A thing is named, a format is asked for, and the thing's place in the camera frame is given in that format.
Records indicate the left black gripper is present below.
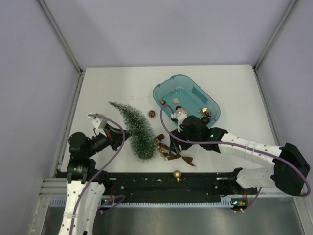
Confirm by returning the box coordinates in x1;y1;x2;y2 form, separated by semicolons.
86;123;133;157

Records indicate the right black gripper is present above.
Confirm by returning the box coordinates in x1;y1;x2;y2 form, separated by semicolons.
169;126;201;154

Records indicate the small green christmas tree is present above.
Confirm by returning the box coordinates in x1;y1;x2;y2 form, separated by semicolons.
109;102;157;161

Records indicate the brown ribbon gold berry sprig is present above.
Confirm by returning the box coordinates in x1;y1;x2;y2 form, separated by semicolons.
156;134;196;168

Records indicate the large frosted pine cone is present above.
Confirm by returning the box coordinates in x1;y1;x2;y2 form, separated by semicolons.
148;110;156;118

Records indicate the gold glitter ball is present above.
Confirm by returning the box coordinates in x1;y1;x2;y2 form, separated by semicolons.
173;170;181;182

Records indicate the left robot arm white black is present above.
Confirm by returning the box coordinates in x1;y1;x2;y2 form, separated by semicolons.
59;121;131;235

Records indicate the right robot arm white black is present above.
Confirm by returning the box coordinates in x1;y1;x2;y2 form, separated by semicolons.
170;115;311;197

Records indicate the brown bauble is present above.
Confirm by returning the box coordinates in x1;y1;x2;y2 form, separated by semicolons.
201;117;210;124

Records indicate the large silver gold bauble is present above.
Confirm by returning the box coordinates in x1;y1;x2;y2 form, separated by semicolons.
175;108;188;118

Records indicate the teal plastic bin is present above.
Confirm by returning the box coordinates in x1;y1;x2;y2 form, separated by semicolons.
153;74;221;128

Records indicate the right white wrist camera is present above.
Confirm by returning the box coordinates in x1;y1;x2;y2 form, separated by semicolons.
171;112;188;133

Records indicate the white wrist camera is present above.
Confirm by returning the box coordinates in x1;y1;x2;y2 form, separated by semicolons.
88;113;107;135
171;112;188;133

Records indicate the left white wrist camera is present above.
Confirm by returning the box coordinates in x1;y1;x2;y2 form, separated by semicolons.
88;113;107;135

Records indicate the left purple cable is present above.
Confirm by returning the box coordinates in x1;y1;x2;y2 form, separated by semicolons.
69;113;127;235

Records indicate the purple cable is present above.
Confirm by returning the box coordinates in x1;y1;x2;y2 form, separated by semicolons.
160;104;312;213
69;113;127;235

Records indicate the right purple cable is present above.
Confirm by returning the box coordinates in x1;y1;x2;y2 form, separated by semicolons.
160;104;312;213

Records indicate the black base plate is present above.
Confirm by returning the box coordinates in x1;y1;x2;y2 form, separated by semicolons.
104;172;257;204

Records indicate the aluminium front rail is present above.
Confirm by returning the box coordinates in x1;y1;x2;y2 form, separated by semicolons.
40;176;308;196

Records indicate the white slotted cable duct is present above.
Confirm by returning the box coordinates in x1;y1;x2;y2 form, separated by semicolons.
50;197;247;209

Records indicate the left aluminium corner post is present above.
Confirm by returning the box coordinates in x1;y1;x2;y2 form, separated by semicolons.
36;0;84;74

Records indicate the aluminium corner post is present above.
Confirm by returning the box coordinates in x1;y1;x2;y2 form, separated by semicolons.
253;0;300;71
36;0;84;74

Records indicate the right aluminium corner post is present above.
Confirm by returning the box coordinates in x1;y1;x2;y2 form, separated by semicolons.
253;0;300;71

